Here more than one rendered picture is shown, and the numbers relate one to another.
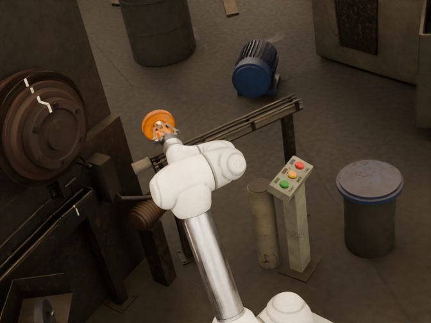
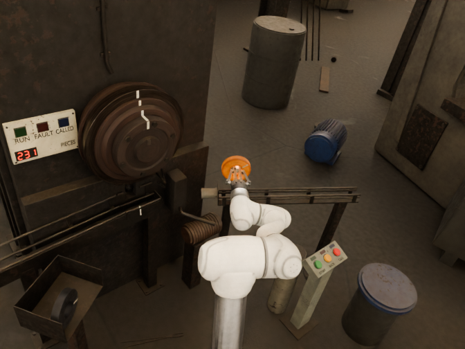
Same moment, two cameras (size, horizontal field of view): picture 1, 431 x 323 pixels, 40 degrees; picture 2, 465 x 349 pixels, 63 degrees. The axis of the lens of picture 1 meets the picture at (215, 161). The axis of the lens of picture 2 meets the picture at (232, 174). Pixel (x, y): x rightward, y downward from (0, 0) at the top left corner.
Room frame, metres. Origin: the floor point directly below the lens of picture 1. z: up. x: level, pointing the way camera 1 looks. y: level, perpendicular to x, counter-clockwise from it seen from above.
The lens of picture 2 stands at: (0.73, 0.09, 2.07)
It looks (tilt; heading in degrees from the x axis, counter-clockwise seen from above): 38 degrees down; 6
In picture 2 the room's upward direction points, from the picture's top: 10 degrees clockwise
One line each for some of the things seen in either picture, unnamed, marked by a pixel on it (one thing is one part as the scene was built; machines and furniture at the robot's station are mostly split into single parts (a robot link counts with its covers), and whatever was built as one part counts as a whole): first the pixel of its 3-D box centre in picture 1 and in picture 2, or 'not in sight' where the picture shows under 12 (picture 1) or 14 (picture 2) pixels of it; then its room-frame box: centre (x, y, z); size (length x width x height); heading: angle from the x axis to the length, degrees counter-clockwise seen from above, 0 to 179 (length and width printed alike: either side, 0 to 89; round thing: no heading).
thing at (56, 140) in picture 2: not in sight; (43, 136); (1.87, 0.97, 1.15); 0.26 x 0.02 x 0.18; 140
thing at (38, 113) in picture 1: (56, 133); (146, 147); (1.99, 0.59, 1.11); 0.28 x 0.06 x 0.28; 140
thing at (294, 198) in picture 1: (296, 222); (312, 291); (2.11, -0.33, 0.31); 0.24 x 0.16 x 0.62; 140
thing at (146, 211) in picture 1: (159, 238); (198, 251); (2.22, 0.35, 0.27); 0.22 x 0.13 x 0.53; 140
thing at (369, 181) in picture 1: (369, 210); (374, 307); (2.19, -0.72, 0.21); 0.32 x 0.32 x 0.43
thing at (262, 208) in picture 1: (265, 225); (285, 280); (2.18, -0.18, 0.26); 0.12 x 0.12 x 0.52
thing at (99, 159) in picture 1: (104, 178); (175, 191); (2.25, 0.53, 0.68); 0.11 x 0.08 x 0.24; 50
